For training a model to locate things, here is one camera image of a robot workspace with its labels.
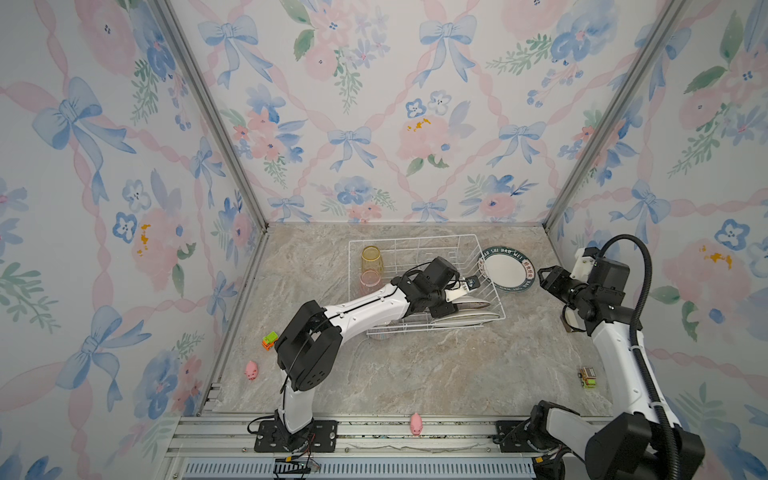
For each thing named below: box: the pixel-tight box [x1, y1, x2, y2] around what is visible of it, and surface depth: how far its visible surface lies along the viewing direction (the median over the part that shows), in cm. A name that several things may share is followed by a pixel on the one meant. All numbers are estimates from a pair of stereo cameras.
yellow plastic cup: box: [361, 245, 384, 272], surface depth 100 cm
